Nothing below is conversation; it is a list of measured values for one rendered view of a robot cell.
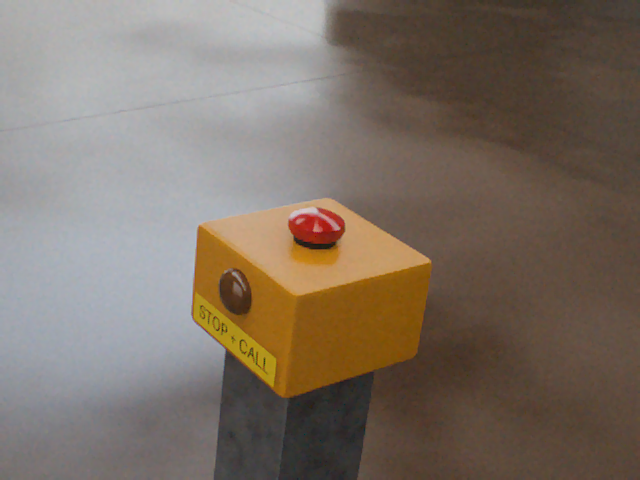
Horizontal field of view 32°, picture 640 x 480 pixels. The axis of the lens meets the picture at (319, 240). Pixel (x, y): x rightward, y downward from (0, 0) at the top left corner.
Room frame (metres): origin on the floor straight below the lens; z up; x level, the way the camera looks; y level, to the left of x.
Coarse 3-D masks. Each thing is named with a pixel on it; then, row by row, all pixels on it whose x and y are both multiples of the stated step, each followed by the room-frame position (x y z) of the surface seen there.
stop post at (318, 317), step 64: (256, 256) 0.65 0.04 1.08; (320, 256) 0.66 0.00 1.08; (384, 256) 0.67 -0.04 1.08; (256, 320) 0.63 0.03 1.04; (320, 320) 0.61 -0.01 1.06; (384, 320) 0.65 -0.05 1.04; (256, 384) 0.66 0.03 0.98; (320, 384) 0.62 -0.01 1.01; (256, 448) 0.65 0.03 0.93; (320, 448) 0.65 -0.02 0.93
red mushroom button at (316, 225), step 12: (300, 216) 0.68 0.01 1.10; (312, 216) 0.68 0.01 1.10; (324, 216) 0.68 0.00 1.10; (336, 216) 0.69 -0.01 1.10; (300, 228) 0.67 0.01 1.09; (312, 228) 0.67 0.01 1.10; (324, 228) 0.67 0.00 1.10; (336, 228) 0.67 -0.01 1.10; (312, 240) 0.67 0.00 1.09; (324, 240) 0.67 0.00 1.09; (336, 240) 0.67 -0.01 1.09
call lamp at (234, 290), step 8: (224, 272) 0.65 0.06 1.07; (232, 272) 0.64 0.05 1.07; (240, 272) 0.64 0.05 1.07; (224, 280) 0.64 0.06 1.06; (232, 280) 0.64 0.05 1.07; (240, 280) 0.64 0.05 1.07; (224, 288) 0.64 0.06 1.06; (232, 288) 0.63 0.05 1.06; (240, 288) 0.63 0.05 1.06; (248, 288) 0.63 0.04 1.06; (224, 296) 0.64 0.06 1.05; (232, 296) 0.63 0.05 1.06; (240, 296) 0.63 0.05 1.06; (248, 296) 0.63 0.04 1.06; (224, 304) 0.64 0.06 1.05; (232, 304) 0.63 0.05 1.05; (240, 304) 0.63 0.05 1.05; (248, 304) 0.63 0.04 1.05; (232, 312) 0.64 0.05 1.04; (240, 312) 0.63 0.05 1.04
